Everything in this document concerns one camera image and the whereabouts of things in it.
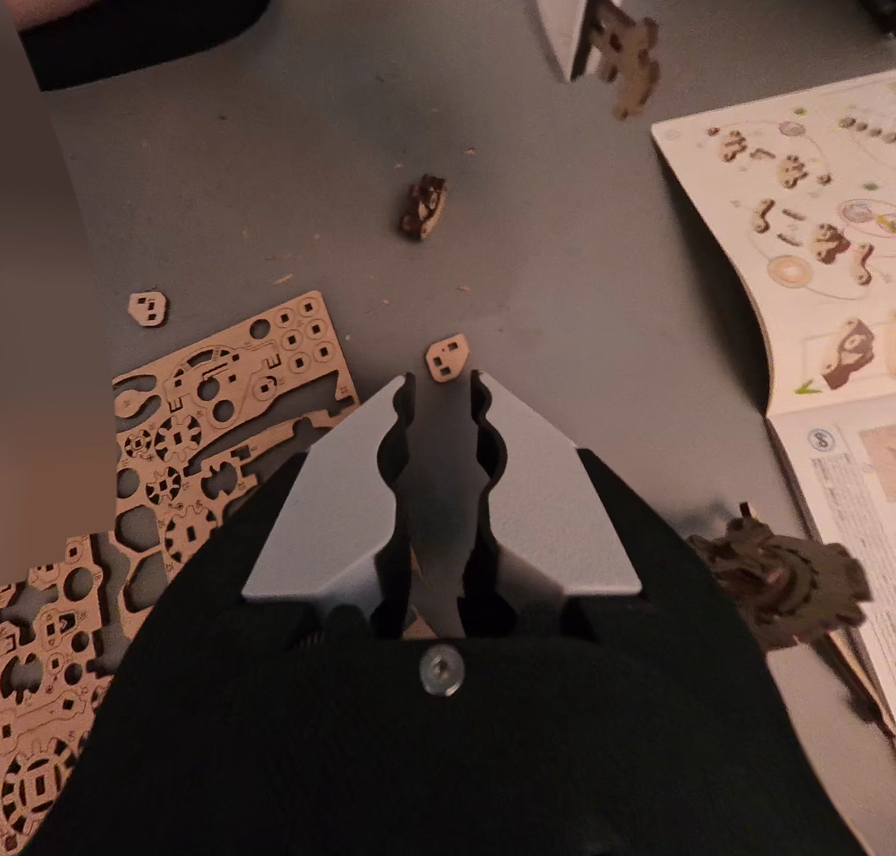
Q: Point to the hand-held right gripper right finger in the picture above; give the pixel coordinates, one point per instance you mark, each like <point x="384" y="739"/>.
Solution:
<point x="560" y="520"/>

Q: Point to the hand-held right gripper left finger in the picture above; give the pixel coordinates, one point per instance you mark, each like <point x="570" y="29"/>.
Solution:
<point x="315" y="520"/>

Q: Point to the dark wooden model part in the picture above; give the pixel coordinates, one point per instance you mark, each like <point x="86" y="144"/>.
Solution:
<point x="626" y="58"/>

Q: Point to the small wooden piece square holes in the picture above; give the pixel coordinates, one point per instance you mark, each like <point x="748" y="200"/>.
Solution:
<point x="446" y="359"/>
<point x="148" y="308"/>

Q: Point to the partly built wooden gear model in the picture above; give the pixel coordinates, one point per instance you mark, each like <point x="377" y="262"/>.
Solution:
<point x="770" y="576"/>

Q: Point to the laser-cut plywood part sheet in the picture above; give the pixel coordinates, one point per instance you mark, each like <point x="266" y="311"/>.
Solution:
<point x="308" y="397"/>

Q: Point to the small dark assembled wooden part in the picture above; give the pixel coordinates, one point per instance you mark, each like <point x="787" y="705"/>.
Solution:
<point x="423" y="206"/>

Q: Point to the open instruction booklet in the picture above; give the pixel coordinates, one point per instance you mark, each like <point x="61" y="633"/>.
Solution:
<point x="784" y="191"/>

